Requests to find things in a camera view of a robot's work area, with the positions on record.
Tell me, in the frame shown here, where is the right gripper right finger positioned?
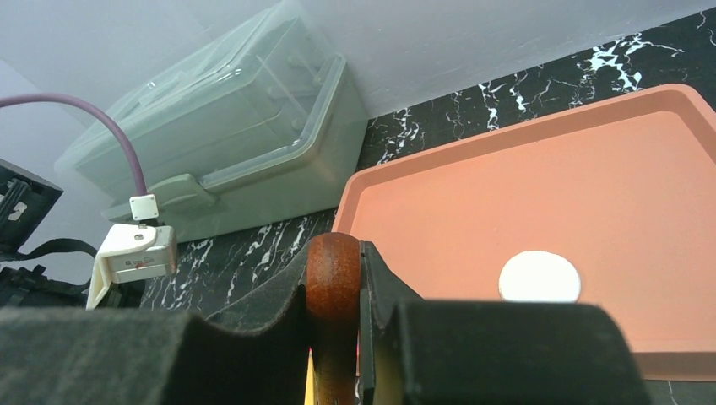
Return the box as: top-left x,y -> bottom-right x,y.
357,241 -> 651,404

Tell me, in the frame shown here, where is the orange-red plastic tray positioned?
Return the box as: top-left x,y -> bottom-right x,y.
333,84 -> 715,381

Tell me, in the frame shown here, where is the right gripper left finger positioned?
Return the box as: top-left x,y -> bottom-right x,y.
1,249 -> 309,404

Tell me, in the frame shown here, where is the green plastic storage box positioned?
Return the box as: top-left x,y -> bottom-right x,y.
54,0 -> 371,244

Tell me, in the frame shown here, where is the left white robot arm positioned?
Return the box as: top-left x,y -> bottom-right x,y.
1,160 -> 96,307

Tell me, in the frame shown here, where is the flat round white wrapper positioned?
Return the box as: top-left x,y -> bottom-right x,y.
498,251 -> 582,303

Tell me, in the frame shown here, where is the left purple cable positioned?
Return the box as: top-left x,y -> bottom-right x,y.
0,92 -> 160,222

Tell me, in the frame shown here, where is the metal scraper orange handle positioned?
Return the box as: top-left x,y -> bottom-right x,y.
306,232 -> 361,404

